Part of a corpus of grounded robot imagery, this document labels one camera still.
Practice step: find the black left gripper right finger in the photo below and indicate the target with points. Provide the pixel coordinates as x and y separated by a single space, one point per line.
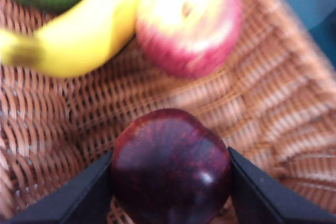
267 197

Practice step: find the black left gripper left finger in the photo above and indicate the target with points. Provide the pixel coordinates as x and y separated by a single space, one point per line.
73 197

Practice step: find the dark purple plum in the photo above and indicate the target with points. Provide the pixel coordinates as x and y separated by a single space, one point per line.
170 169

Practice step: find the brown wicker basket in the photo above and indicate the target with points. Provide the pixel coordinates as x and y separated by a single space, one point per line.
78 119

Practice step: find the yellow banana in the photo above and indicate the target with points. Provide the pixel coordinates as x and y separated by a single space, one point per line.
86 43

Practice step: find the red apple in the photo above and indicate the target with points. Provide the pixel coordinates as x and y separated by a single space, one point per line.
189 32

